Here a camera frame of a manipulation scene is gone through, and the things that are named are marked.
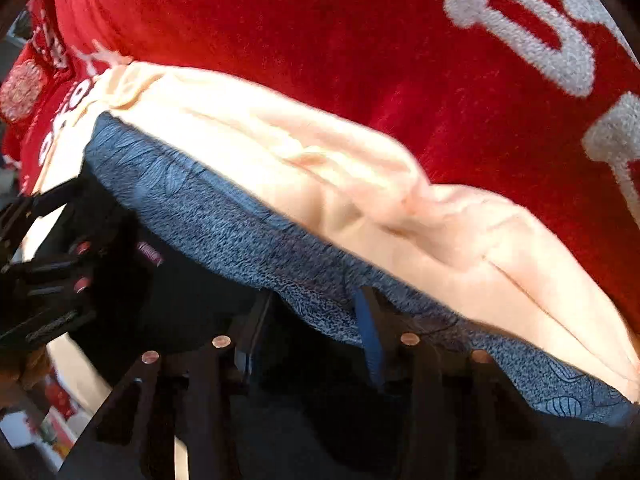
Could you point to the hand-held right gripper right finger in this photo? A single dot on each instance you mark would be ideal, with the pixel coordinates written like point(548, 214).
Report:
point(369, 332)

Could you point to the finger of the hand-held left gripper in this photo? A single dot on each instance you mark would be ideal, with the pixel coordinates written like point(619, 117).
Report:
point(117, 256)

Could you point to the cream cloth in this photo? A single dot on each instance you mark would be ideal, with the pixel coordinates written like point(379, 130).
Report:
point(350, 175)

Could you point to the red box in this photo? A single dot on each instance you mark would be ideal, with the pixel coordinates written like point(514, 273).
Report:
point(57, 400)

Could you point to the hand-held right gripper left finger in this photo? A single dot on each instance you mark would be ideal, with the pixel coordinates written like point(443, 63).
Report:
point(251, 331)

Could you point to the black pants with blue waistband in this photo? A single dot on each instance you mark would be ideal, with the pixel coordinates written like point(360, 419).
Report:
point(280, 240)

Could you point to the red printed blanket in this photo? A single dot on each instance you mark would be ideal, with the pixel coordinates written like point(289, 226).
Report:
point(320, 35)

